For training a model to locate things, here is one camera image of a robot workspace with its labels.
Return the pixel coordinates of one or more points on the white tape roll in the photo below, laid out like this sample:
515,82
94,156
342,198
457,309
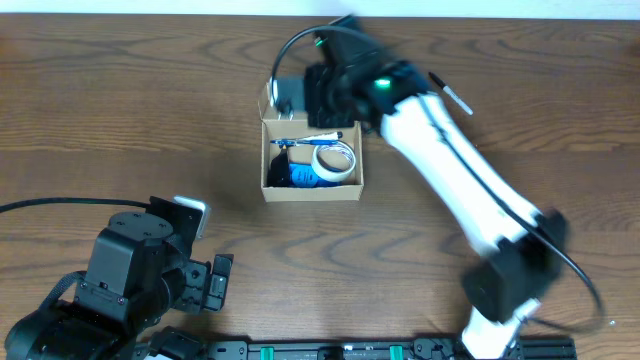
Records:
329,175

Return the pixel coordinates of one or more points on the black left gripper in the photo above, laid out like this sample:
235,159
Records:
198,282

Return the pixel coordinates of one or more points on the white black marker pen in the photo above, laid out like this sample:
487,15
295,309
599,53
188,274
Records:
331,136

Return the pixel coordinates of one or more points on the black cone-shaped tool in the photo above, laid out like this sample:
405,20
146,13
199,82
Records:
279,172

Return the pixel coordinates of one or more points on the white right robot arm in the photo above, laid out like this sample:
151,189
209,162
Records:
522,248

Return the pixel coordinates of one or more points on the brown cardboard box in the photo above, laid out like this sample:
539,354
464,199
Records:
276,127

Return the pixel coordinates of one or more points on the blue plastic case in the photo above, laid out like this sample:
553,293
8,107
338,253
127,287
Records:
303,176

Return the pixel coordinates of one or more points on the blue ballpoint pen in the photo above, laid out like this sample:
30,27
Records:
292,143

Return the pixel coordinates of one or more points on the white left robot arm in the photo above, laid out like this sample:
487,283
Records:
140,268

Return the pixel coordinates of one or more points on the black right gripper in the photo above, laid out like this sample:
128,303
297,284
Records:
320,95

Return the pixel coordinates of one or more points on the thin black marker pen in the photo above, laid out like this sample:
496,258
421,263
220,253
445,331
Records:
451,93

